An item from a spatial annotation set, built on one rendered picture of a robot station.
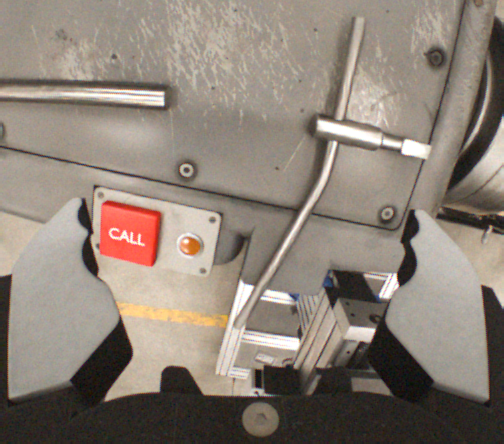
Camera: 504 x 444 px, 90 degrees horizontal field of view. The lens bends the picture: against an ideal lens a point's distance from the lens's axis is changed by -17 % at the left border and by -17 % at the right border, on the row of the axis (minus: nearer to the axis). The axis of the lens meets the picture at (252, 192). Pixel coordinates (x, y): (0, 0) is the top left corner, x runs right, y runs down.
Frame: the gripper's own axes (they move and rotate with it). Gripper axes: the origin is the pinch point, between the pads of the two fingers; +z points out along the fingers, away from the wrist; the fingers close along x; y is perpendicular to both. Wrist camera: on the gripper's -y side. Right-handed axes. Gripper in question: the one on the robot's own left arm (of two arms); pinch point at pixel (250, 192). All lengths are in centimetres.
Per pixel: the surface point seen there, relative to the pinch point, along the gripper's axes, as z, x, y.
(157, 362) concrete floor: 103, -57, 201
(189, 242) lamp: 12.9, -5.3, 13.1
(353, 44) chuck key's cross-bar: 15.1, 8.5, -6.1
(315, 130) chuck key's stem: 13.4, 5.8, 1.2
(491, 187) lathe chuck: 18.4, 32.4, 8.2
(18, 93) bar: 14.6, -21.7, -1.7
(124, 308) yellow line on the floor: 114, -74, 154
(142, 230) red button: 12.5, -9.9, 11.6
